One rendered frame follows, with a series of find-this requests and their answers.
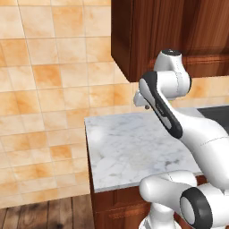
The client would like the dark grey hob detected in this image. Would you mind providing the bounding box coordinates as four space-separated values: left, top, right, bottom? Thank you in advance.
197 105 229 135

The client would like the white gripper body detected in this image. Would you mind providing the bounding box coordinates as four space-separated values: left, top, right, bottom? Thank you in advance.
132 89 149 108

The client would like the dark wood wall cupboard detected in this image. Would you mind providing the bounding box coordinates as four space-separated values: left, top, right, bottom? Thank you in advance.
110 0 229 83

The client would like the dark wood base cabinet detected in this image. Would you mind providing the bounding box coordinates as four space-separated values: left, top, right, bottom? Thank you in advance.
86 174 208 229

